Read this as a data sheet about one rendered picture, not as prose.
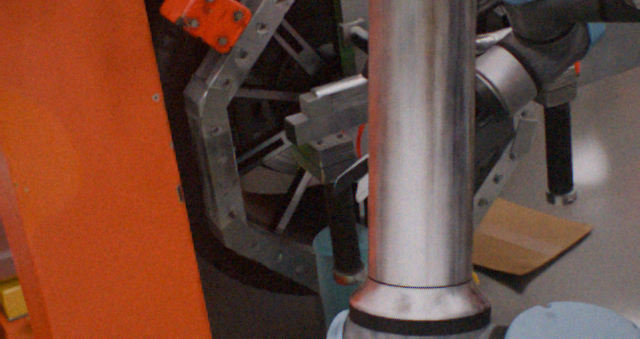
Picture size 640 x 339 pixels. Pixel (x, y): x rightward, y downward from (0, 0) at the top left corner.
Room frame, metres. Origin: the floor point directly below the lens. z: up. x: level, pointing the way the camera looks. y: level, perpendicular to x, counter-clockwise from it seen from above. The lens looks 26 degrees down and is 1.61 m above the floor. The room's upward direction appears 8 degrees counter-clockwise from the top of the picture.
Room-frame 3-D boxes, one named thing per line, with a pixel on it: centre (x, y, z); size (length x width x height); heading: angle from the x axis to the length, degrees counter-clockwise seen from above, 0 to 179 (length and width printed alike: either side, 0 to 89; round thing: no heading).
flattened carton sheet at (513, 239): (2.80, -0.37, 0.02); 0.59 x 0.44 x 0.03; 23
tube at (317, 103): (1.55, -0.04, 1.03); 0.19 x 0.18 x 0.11; 23
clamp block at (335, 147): (1.44, 0.00, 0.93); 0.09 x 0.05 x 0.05; 23
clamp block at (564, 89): (1.57, -0.32, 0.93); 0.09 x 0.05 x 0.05; 23
